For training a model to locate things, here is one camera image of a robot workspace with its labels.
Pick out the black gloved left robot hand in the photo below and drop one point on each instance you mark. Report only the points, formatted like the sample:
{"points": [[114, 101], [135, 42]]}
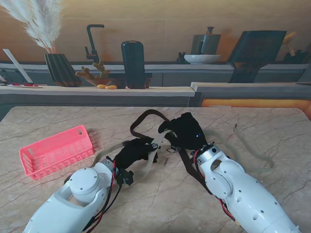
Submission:
{"points": [[136, 151]]}

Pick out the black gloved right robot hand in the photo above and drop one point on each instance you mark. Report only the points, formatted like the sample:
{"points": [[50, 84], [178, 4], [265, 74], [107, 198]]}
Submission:
{"points": [[187, 132]]}

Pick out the beige braided belt black leather ends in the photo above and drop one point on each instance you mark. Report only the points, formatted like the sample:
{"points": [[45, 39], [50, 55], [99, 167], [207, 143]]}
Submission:
{"points": [[148, 167]]}

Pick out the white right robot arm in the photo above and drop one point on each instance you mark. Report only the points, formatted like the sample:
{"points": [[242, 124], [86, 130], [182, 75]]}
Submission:
{"points": [[243, 191]]}

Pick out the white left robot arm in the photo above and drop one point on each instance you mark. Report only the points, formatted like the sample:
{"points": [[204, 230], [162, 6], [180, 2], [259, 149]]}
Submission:
{"points": [[80, 194]]}

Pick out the dark brown webbing belt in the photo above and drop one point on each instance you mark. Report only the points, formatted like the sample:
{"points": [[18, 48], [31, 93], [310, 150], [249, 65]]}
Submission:
{"points": [[188, 166]]}

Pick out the pale beige webbing belt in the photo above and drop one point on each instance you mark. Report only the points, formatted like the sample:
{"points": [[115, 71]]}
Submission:
{"points": [[257, 155]]}

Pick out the pink plastic storage basket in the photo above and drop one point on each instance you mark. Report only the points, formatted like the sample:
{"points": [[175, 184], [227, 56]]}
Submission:
{"points": [[53, 155]]}

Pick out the orange fruit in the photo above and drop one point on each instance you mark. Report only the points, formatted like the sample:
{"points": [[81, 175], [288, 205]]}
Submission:
{"points": [[101, 86], [111, 87]]}

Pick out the grey counter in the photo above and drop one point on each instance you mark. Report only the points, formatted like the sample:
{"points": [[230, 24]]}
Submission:
{"points": [[243, 88]]}

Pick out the small black holder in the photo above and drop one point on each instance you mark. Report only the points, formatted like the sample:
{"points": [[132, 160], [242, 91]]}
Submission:
{"points": [[181, 59]]}

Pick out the white speckled bowl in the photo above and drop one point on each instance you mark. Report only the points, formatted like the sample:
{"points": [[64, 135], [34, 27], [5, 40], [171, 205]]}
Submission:
{"points": [[201, 59]]}

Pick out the cactus plant in bowl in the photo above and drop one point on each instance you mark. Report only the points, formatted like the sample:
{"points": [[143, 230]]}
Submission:
{"points": [[98, 80]]}

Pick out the tall dark canister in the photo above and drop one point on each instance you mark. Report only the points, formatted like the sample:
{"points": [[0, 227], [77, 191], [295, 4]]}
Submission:
{"points": [[133, 63]]}

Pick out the grey pot with lid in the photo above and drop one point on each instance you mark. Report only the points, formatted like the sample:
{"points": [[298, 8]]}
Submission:
{"points": [[209, 44]]}

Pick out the dark ribbed vase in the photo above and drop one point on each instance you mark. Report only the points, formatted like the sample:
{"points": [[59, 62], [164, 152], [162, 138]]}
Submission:
{"points": [[60, 70]]}

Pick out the black kitchen faucet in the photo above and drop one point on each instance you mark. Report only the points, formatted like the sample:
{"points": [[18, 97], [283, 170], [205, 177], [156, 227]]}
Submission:
{"points": [[91, 41]]}

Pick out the plate with red slices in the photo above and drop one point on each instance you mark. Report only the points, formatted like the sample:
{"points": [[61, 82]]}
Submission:
{"points": [[24, 86]]}

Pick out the dark utensil holder with utensils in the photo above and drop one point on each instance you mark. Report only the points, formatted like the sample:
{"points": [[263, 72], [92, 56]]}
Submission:
{"points": [[295, 57]]}

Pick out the white leaning board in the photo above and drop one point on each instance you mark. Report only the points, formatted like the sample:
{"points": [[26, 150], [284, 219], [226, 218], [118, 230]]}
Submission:
{"points": [[17, 64]]}

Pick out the white pampas grass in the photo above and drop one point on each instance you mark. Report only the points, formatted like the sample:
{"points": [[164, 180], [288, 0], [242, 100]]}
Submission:
{"points": [[43, 26]]}

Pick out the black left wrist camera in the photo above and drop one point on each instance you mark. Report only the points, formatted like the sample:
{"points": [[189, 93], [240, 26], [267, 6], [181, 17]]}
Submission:
{"points": [[125, 177]]}

